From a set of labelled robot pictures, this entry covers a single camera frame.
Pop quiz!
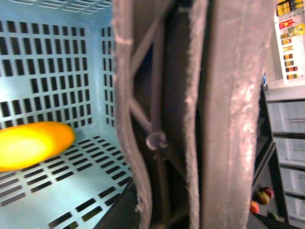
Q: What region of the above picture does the brown basket handle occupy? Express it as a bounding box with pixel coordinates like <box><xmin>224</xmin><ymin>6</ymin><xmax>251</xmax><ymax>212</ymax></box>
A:
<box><xmin>112</xmin><ymin>0</ymin><xmax>276</xmax><ymax>229</ymax></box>

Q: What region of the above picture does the light blue plastic basket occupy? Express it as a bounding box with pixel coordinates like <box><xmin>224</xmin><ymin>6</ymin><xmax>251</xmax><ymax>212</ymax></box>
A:
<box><xmin>0</xmin><ymin>0</ymin><xmax>131</xmax><ymax>229</ymax></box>

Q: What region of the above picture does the yellow mango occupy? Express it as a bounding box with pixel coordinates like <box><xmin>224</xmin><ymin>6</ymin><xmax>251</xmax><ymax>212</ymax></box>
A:
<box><xmin>0</xmin><ymin>122</ymin><xmax>75</xmax><ymax>172</ymax></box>

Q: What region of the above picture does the white shelf with bottles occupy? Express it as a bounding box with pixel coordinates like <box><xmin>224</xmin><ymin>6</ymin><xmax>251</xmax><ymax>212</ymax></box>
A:
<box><xmin>274</xmin><ymin>0</ymin><xmax>305</xmax><ymax>87</ymax></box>

